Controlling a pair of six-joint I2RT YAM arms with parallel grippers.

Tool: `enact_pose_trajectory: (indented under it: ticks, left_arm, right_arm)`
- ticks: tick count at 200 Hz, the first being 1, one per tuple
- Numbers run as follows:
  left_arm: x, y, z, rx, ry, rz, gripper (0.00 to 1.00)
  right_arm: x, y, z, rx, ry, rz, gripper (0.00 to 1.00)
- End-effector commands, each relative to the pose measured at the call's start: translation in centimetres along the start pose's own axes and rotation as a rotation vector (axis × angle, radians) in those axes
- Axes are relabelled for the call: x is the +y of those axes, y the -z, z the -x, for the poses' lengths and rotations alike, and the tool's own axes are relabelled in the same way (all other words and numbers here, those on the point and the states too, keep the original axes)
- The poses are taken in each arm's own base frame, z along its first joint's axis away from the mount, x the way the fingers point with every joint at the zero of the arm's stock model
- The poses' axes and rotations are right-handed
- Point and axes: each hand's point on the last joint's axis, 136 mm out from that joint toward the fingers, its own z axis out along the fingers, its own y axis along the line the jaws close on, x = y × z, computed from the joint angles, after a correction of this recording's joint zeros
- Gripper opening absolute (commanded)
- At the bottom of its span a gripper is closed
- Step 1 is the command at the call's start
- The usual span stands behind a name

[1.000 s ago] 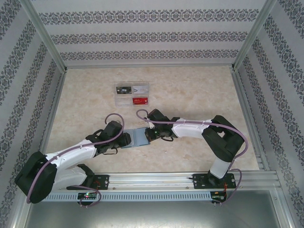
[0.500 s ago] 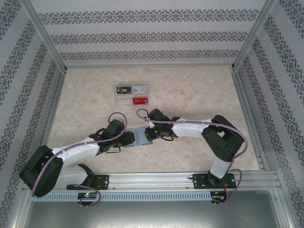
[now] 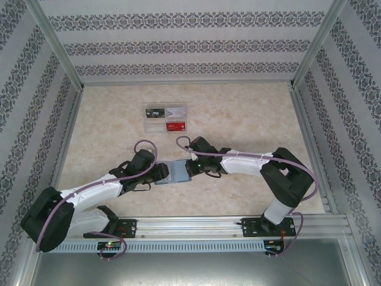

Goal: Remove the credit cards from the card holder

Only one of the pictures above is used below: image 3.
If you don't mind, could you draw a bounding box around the teal card holder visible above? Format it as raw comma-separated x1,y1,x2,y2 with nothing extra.
154,160,193,186

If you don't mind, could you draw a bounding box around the clear plastic organizer box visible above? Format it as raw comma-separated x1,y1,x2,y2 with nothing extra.
143,102,189,136

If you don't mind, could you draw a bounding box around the red VIP card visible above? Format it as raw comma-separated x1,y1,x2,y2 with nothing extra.
165,122,188,132

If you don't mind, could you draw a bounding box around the silver card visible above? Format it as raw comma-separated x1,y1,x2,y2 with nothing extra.
165,107,187,119

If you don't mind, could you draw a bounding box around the black card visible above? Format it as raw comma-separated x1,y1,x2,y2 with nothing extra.
145,108,166,119

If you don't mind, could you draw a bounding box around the left controller board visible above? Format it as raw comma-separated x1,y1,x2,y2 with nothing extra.
97,241,123,250

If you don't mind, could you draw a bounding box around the controller board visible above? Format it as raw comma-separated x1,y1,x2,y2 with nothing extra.
97,241,123,250
264,240,285,254

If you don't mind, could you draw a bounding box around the grey metal sheet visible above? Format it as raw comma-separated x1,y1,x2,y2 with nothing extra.
29,238,354,286

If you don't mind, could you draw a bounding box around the right controller board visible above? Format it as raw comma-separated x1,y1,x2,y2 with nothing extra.
264,240,285,254

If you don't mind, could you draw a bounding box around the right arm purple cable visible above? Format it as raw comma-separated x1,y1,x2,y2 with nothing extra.
176,135,320,259

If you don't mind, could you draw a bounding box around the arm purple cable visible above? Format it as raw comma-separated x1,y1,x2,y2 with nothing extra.
176,135,320,259
36,139,159,262

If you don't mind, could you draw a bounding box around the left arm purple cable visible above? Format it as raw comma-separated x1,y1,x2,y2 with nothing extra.
36,139,159,262

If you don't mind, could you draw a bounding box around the aluminium mounting rail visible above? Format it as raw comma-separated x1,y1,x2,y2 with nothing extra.
28,214,354,239

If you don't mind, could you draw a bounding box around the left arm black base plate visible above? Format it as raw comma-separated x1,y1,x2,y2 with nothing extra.
115,219,138,239

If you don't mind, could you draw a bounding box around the slotted grey cable duct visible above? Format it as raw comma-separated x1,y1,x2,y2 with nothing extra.
56,240,266,253

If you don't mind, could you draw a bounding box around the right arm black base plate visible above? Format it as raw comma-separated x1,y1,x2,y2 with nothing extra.
241,216,297,238

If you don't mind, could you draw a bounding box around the aluminium frame cross rail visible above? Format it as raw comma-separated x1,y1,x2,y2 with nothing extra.
82,79,294,88

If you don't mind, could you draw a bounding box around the aluminium frame side rail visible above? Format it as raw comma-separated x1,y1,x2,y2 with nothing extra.
41,86,85,209
290,86,339,215

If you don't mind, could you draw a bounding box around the aluminium frame post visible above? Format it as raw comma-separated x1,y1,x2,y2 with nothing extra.
25,0,85,89
289,0,348,89

